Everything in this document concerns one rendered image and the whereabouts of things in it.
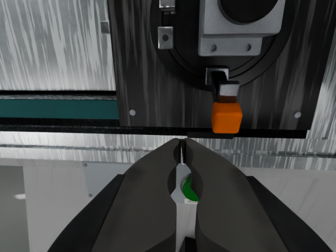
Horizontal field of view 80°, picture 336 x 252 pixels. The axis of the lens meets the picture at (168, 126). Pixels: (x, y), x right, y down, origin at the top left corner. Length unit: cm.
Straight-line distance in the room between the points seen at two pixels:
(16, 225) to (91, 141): 207
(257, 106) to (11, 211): 217
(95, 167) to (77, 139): 5
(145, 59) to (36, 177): 40
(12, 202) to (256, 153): 206
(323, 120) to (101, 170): 31
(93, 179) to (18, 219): 196
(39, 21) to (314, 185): 55
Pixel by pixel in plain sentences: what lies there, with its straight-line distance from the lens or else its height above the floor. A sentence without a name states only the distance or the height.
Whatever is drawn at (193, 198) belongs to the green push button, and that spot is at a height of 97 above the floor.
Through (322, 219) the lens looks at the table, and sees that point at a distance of 56.
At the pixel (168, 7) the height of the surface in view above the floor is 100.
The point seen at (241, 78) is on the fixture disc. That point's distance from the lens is 23.
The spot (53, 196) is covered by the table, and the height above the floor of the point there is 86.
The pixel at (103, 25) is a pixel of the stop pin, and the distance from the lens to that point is 27.
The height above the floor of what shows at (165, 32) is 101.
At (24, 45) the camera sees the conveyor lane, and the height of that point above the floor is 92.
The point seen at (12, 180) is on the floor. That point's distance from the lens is 204.
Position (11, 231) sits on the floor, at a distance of 245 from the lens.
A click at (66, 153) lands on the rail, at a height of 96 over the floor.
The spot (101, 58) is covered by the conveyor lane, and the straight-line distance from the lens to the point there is 32.
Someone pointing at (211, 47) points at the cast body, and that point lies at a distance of 16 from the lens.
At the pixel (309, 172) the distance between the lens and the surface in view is 48.
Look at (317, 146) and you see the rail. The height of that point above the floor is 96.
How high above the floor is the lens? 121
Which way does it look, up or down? 69 degrees down
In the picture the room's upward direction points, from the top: 164 degrees counter-clockwise
